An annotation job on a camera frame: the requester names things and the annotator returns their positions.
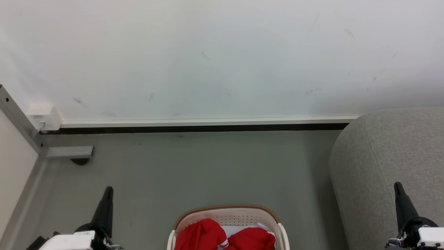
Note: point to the grey fabric seat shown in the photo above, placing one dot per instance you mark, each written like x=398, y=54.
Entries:
x=381, y=156

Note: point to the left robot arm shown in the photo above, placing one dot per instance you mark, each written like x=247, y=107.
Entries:
x=36, y=244

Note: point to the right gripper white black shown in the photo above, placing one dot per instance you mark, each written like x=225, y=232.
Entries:
x=428, y=238

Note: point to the white wall socket box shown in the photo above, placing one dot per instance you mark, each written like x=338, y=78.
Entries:
x=43, y=116

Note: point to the red basketball jersey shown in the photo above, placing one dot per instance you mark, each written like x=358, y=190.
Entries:
x=199, y=236

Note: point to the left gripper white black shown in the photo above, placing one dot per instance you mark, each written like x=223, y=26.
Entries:
x=69, y=241

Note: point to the cream plastic laundry basket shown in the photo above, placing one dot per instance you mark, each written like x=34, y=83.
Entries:
x=239, y=216

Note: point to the red t-shirt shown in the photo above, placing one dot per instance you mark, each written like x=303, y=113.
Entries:
x=251, y=240

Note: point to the white and black baseboard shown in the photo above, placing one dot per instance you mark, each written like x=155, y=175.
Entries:
x=208, y=125

